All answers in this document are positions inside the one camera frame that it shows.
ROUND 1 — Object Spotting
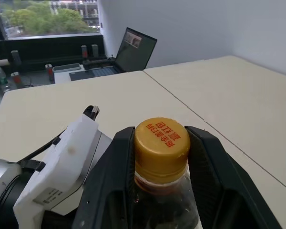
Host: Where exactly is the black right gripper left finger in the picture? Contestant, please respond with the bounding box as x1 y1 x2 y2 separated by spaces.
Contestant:
72 126 137 229

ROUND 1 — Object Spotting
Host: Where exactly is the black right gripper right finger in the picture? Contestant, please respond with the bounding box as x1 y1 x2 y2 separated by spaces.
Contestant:
184 125 284 229

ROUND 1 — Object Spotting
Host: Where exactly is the clear plastic dark drink bottle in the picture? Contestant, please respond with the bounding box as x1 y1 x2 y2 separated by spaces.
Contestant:
133 167 202 229

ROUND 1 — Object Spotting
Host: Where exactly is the gold bottle cap red print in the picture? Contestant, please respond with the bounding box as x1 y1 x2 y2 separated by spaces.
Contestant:
133 117 191 184

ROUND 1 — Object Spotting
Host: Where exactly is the black docking device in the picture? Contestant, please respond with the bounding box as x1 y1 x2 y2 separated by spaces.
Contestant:
82 56 115 70

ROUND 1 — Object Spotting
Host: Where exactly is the black open laptop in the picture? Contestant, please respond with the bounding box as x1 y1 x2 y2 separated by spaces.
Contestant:
69 27 158 82

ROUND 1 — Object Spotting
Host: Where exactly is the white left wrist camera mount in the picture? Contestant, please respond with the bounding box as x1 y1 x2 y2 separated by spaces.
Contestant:
13 114 113 227

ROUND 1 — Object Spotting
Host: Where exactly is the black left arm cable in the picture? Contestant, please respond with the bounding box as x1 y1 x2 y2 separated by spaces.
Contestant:
16 104 101 171

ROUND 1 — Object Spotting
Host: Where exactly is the window with black frame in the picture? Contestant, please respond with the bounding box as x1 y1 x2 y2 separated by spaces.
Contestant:
0 0 103 41

